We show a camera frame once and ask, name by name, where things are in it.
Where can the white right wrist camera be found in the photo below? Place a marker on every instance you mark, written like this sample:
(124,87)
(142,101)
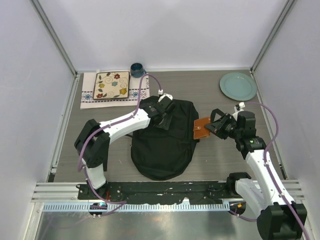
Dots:
(239,107)

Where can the square floral ceramic plate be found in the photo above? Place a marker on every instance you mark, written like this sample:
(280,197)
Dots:
(111,85)

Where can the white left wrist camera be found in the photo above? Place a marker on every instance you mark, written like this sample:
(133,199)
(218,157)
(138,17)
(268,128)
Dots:
(163,95)

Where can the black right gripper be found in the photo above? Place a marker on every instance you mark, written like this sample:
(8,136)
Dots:
(215,125)

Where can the brown leather wallet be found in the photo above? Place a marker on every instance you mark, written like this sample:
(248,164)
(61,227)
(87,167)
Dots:
(199,130)

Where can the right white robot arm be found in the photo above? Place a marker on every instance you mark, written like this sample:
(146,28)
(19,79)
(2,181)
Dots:
(278,216)

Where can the round teal plate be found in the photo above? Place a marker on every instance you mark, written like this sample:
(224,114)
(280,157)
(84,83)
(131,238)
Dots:
(238,86)

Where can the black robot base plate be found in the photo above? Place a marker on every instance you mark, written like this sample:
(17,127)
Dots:
(168,192)

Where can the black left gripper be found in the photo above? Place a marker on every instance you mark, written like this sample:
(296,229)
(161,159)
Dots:
(165,124)

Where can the white patterned placemat cloth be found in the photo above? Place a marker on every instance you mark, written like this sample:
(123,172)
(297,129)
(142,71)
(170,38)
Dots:
(135,88)

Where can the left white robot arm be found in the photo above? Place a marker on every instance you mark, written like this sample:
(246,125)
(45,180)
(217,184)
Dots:
(95,138)

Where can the white slotted cable duct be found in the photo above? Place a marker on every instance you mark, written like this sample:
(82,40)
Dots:
(88,207)

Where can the black fabric backpack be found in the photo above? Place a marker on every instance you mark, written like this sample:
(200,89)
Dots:
(163,154)

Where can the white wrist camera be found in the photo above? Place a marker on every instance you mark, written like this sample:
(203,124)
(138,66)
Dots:
(163,95)
(239,107)

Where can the blue ceramic mug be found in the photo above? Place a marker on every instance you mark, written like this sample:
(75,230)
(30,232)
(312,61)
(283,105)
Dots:
(137,70)

